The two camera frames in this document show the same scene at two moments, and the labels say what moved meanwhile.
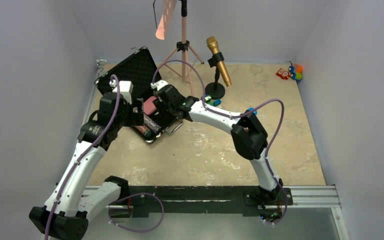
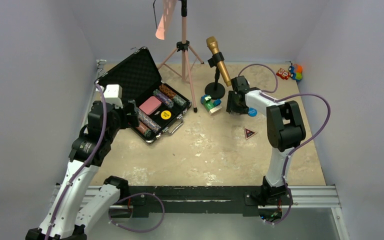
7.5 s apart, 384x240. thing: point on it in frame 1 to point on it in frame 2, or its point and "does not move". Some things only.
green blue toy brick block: (214, 102) does not move
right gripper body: (166, 111) to (232, 105)
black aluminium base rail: (145, 200) does not move
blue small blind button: (252, 108) does not move
